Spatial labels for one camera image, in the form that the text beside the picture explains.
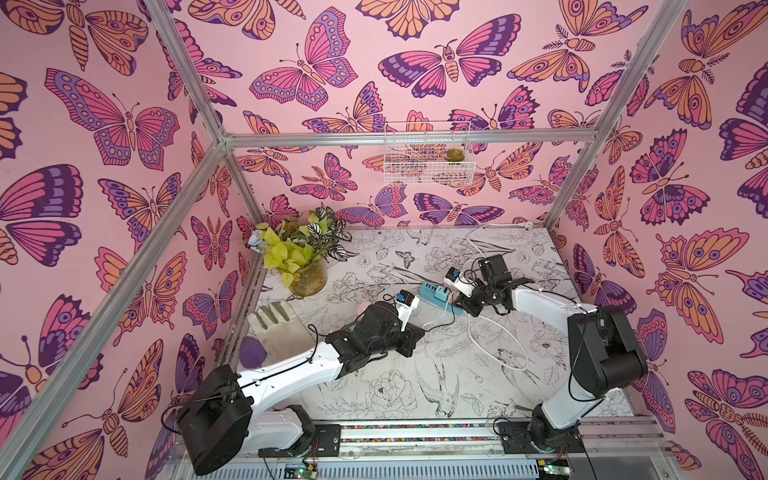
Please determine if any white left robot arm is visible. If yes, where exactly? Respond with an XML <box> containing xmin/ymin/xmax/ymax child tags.
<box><xmin>176</xmin><ymin>302</ymin><xmax>426</xmax><ymax>476</ymax></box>

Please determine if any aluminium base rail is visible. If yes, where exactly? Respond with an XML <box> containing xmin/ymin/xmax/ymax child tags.
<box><xmin>209</xmin><ymin>417</ymin><xmax>684</xmax><ymax>479</ymax></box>

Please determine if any small succulent in basket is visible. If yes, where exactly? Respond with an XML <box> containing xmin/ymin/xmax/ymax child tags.
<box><xmin>444</xmin><ymin>148</ymin><xmax>465</xmax><ymax>163</ymax></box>

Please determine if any beige cloth with green stripes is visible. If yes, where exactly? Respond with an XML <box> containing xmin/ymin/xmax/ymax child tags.
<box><xmin>246</xmin><ymin>301</ymin><xmax>315</xmax><ymax>367</ymax></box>

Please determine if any black usb cable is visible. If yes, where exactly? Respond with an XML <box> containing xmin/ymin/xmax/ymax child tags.
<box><xmin>419</xmin><ymin>299</ymin><xmax>458</xmax><ymax>332</ymax></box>

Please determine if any pink purple brush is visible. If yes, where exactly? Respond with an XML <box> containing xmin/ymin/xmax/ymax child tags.
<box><xmin>239</xmin><ymin>336</ymin><xmax>267</xmax><ymax>369</ymax></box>

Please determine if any teal power strip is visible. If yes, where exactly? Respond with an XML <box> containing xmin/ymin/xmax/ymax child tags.
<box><xmin>418</xmin><ymin>281</ymin><xmax>464</xmax><ymax>316</ymax></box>

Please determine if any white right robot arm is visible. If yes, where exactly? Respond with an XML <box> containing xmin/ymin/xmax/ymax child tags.
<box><xmin>445</xmin><ymin>255</ymin><xmax>648</xmax><ymax>452</ymax></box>

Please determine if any potted plant in amber vase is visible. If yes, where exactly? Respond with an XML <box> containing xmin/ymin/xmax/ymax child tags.
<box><xmin>246</xmin><ymin>206</ymin><xmax>352</xmax><ymax>298</ymax></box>

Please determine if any white power strip cord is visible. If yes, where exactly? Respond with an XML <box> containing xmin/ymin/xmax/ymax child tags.
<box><xmin>464</xmin><ymin>221</ymin><xmax>535</xmax><ymax>371</ymax></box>

